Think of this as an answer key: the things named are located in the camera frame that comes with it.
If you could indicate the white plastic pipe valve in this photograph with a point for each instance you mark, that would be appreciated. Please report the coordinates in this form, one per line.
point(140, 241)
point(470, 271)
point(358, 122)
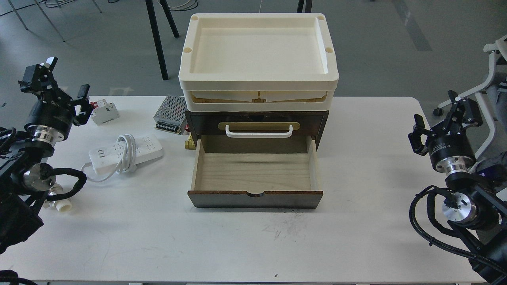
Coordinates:
point(63, 205)

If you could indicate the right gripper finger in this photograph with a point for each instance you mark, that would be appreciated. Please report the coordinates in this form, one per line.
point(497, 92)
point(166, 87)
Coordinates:
point(464, 113)
point(415, 136)

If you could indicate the cream plastic tray top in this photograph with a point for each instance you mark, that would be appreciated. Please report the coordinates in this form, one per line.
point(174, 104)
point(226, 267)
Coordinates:
point(258, 62)

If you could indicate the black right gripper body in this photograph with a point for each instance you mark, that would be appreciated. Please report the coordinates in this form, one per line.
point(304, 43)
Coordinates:
point(443, 144)

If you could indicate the white office chair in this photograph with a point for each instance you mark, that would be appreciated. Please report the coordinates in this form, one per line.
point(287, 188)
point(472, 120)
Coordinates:
point(490, 94)

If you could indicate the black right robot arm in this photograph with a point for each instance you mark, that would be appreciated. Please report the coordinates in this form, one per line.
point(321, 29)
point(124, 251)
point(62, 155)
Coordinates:
point(467, 208)

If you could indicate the white circuit breaker red switch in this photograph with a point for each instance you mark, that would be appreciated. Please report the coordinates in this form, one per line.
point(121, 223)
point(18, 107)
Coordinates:
point(103, 112)

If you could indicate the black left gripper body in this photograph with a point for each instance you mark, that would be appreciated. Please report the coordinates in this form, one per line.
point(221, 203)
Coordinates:
point(52, 116)

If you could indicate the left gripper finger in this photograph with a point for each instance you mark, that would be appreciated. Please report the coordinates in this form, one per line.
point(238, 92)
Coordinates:
point(39, 77)
point(86, 107)

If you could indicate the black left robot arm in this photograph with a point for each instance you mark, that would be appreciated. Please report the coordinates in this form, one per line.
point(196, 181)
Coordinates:
point(26, 181)

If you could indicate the open wooden drawer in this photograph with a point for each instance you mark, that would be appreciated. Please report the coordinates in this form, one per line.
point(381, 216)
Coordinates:
point(256, 173)

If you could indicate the white power strip with cable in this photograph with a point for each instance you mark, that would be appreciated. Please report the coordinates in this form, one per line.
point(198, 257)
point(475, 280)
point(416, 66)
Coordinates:
point(122, 156)

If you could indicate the brass fitting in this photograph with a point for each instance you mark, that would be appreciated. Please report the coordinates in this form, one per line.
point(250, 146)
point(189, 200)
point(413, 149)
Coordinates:
point(190, 143)

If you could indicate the metal mesh power supply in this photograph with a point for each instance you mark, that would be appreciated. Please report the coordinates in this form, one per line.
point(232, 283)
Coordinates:
point(170, 116)

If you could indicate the black stand legs left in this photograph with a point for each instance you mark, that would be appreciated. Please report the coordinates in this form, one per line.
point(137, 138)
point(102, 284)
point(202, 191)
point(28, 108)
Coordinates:
point(156, 35)

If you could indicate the dark wooden cabinet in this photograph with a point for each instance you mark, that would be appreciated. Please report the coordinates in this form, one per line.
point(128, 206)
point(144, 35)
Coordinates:
point(305, 123)

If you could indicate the black stand leg right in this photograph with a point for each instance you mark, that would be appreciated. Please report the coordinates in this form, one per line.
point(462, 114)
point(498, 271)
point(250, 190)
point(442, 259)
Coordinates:
point(304, 6)

